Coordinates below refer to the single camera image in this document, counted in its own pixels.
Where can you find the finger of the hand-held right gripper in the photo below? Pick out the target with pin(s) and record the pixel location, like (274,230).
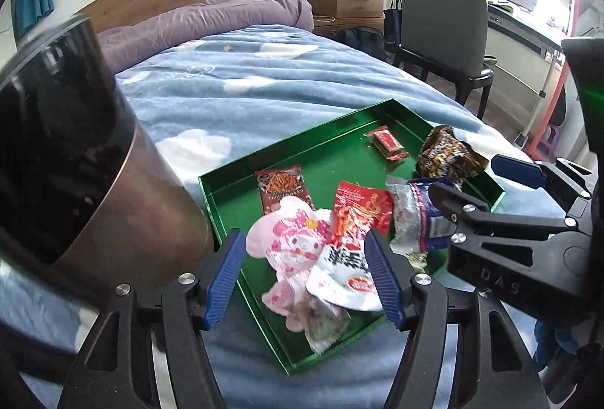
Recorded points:
(516,171)
(476,225)

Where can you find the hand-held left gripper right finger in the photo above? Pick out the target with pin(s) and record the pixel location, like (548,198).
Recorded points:
(382,277)

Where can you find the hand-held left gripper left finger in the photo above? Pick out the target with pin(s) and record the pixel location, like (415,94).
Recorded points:
(226,277)

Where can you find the red white long snack packet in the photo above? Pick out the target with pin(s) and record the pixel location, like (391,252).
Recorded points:
(349,220)

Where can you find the dark blue snack packet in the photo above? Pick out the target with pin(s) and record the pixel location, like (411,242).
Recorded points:
(410,211)

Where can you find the brown snack packet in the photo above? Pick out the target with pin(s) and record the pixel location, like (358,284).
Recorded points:
(448,154)

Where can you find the small clear candy packet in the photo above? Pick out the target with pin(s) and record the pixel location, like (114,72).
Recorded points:
(325,324)

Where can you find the pink cartoon snack packet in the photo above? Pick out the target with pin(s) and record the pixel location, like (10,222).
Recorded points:
(292,244)

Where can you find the red stick snack packet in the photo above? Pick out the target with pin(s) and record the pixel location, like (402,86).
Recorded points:
(283,187)

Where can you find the small red candy packet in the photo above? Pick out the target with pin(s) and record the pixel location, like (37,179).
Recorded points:
(389,142)

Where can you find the green tray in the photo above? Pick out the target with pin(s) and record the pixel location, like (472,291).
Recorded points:
(330,154)

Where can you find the person's right hand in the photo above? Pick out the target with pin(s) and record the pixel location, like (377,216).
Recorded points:
(552,343)

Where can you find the purple plastic stool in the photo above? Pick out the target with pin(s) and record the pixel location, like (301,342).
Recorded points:
(552,138)

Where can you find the grey chair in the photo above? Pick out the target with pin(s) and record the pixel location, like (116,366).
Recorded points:
(439,13)

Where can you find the black brown kettle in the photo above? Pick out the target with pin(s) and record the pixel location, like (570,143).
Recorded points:
(71,154)

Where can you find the black backpack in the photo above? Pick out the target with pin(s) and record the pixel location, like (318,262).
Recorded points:
(365,41)

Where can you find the blue cloud blanket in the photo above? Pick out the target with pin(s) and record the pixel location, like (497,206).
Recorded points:
(259,74)

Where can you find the purple pillow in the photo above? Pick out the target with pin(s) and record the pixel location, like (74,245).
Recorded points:
(212,17)

